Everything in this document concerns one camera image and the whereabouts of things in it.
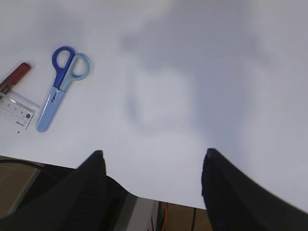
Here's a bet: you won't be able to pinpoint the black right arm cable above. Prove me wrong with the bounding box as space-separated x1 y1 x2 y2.
0 159 63 181

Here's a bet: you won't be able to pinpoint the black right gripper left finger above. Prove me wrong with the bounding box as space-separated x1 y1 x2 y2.
0 151 107 231

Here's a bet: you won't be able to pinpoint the blue scissors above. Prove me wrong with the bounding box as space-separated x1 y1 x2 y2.
36 46 91 132

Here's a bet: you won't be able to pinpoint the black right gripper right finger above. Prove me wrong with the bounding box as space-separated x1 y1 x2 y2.
201 148 308 231

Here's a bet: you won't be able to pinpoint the clear plastic ruler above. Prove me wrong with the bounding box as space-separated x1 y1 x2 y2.
0 91 39 130

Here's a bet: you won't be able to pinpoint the red marker pen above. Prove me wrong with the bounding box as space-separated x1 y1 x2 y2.
0 62 32 94

